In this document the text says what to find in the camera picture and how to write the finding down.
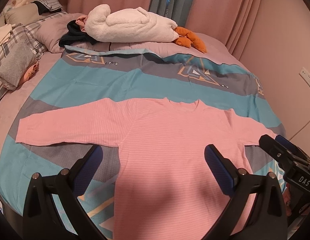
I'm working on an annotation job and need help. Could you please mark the pink curtain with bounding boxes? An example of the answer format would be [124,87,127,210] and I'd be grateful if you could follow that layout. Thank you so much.
[67,0,261,59]

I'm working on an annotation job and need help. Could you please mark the mauve pillow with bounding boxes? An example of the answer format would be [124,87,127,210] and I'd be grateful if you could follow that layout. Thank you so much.
[35,13,87,54]

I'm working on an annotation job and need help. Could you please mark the plaid pillow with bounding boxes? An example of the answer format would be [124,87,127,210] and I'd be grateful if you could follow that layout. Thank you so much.
[0,11,66,101]

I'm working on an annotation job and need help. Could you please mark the black garment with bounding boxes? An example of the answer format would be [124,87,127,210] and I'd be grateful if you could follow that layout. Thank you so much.
[59,20,98,47]

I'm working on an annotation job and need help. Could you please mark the white wall power strip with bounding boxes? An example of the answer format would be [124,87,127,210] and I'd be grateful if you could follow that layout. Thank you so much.
[299,67,310,87]

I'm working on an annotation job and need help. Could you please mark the blue grey patterned duvet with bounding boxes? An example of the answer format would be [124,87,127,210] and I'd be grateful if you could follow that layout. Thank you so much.
[0,47,285,239]

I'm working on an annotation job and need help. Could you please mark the grey folded cloth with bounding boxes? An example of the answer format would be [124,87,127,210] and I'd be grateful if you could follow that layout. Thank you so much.
[0,41,36,90]

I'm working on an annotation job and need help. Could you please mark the pink striped sweater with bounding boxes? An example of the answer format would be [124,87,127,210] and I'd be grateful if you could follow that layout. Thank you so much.
[16,98,276,239]

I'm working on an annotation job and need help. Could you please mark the white fluffy folded blanket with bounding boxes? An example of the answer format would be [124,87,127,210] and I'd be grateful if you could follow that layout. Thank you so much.
[84,4,179,43]

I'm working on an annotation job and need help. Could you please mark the orange plush garment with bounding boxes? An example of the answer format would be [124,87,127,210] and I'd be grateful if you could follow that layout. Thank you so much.
[173,27,207,53]

